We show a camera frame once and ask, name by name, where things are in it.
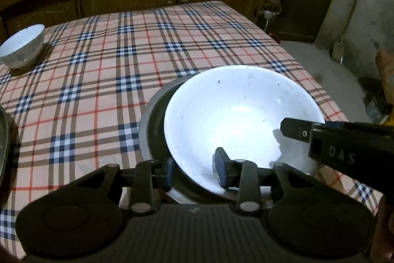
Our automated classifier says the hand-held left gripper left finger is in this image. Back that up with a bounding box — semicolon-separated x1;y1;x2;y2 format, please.
74;157;176;216

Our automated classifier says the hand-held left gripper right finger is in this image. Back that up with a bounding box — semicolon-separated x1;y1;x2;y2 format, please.
214;147;311;214

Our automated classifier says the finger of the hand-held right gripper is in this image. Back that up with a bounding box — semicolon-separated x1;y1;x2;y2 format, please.
280;118;314;144

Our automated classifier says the steel bowl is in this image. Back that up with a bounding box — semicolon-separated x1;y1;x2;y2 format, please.
138;76;274;210

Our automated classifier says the large white bowl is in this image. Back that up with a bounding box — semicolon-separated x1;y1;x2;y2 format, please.
164;65;327;194

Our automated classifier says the person's right forearm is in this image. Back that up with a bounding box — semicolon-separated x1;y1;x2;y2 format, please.
371;193;394;263

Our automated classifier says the brown bundle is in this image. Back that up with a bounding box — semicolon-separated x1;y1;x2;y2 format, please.
376;49;394;91

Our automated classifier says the plaid tablecloth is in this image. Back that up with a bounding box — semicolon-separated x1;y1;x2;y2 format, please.
0;0;382;260

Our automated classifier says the small steel plate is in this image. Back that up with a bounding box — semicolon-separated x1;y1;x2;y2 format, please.
0;106;10;190

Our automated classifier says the small white bowl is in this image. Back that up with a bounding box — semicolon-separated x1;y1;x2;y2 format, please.
0;24;45;69

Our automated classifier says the wall pipe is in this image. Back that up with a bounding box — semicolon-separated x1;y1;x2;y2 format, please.
332;0;368;60

